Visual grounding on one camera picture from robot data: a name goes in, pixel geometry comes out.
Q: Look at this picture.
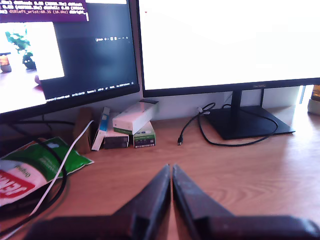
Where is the white-screen computer monitor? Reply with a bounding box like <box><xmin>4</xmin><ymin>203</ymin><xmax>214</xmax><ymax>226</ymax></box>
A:
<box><xmin>136</xmin><ymin>0</ymin><xmax>320</xmax><ymax>141</ymax></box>

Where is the white cable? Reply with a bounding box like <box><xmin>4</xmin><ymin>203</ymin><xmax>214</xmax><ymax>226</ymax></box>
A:
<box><xmin>0</xmin><ymin>119</ymin><xmax>95</xmax><ymax>240</ymax></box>

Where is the green packet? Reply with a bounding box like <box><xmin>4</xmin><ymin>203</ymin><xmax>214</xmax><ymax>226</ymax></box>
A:
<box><xmin>0</xmin><ymin>136</ymin><xmax>95</xmax><ymax>208</ymax></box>

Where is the thin black cable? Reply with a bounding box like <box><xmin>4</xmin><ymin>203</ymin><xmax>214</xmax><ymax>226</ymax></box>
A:
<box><xmin>0</xmin><ymin>119</ymin><xmax>76</xmax><ymax>235</ymax></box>

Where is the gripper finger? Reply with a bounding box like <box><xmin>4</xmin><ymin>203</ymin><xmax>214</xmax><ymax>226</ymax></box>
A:
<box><xmin>172</xmin><ymin>164</ymin><xmax>235</xmax><ymax>240</ymax></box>
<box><xmin>112</xmin><ymin>164</ymin><xmax>172</xmax><ymax>240</ymax></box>

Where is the long white box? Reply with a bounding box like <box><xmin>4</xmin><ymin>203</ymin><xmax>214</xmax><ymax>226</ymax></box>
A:
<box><xmin>112</xmin><ymin>99</ymin><xmax>160</xmax><ymax>136</ymax></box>

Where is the amber glass jar grey base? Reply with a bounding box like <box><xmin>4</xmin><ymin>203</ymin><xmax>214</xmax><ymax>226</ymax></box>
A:
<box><xmin>306</xmin><ymin>84</ymin><xmax>320</xmax><ymax>116</ymax></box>

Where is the small dark brown box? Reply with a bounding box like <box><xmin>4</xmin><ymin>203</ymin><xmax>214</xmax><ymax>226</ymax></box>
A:
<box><xmin>103</xmin><ymin>129</ymin><xmax>130</xmax><ymax>150</ymax></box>

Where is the small white box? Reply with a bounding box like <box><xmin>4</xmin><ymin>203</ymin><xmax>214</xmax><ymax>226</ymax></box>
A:
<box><xmin>91</xmin><ymin>106</ymin><xmax>111</xmax><ymax>152</ymax></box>

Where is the green-labelled grey box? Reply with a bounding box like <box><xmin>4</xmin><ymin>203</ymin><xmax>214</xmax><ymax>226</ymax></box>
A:
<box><xmin>133</xmin><ymin>121</ymin><xmax>157</xmax><ymax>149</ymax></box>

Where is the dark-screen computer monitor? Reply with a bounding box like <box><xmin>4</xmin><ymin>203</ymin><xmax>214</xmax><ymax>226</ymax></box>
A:
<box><xmin>0</xmin><ymin>0</ymin><xmax>141</xmax><ymax>124</ymax></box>

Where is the black USB cable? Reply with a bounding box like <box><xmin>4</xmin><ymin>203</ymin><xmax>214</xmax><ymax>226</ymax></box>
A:
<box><xmin>177</xmin><ymin>102</ymin><xmax>279</xmax><ymax>147</ymax></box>

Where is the brown cardboard box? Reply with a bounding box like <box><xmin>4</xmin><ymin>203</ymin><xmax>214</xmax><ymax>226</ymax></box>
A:
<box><xmin>72</xmin><ymin>107</ymin><xmax>97</xmax><ymax>155</ymax></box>

